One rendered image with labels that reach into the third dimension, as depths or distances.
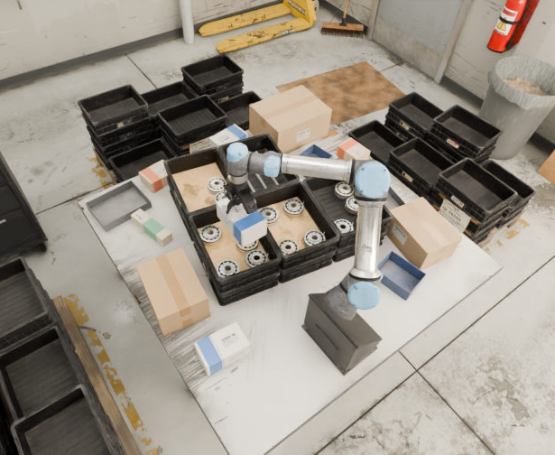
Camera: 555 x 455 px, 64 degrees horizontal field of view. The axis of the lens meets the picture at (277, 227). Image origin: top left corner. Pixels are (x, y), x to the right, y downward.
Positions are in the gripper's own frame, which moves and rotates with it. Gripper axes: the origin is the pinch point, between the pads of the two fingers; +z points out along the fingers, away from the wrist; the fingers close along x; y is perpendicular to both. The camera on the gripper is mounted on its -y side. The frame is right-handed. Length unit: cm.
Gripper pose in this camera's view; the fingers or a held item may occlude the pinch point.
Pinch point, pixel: (241, 216)
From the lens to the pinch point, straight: 186.3
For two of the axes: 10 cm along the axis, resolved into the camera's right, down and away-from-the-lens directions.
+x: -8.1, 4.3, -4.0
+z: -0.5, 6.3, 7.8
